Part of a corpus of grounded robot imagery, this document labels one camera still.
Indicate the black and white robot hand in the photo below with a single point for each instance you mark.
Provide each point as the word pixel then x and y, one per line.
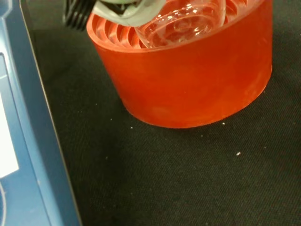
pixel 131 14

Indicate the red ribbed flask stand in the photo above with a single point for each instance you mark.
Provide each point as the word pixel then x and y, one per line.
pixel 188 89

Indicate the heater with blue base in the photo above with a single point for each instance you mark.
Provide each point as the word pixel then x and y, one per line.
pixel 26 141

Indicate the black bench cloth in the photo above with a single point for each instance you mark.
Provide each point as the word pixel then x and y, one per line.
pixel 176 176

